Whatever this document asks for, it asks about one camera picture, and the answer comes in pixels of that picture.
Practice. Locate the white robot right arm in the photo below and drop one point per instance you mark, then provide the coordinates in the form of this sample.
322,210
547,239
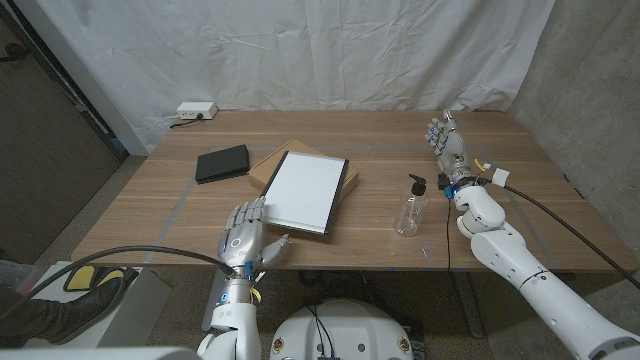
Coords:
540,285

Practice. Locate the flat brown cardboard box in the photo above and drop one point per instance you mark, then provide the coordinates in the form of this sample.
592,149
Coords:
270,167

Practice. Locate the white power strip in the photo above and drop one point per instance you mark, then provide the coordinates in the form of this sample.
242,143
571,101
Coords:
196,110

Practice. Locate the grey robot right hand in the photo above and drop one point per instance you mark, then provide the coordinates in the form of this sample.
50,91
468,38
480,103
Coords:
452,150

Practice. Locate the clear plastic bin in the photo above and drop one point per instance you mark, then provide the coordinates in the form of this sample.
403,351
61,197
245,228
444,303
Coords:
12,277

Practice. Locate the black flat box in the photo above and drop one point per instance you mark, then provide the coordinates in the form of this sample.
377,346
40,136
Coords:
221,162

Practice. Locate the white backdrop cloth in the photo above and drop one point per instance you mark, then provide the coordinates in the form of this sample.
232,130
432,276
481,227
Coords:
300,55

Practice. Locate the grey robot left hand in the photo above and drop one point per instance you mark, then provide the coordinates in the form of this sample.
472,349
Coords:
242,242

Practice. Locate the white floor platform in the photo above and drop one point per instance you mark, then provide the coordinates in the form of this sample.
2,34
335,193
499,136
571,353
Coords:
140,305

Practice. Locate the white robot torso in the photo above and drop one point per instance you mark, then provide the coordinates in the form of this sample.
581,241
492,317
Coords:
345,330

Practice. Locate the small black-framed whiteboard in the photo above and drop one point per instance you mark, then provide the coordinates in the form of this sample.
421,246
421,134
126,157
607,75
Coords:
307,192

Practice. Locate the clear spray bottle black pump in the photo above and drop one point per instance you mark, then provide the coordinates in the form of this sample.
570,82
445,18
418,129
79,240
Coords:
411,210

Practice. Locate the yellow and black foot pedal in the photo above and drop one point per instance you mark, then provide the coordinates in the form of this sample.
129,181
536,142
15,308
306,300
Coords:
80,277

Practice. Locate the person's dark leg and shoe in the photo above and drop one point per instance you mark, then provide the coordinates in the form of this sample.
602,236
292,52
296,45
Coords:
55,315

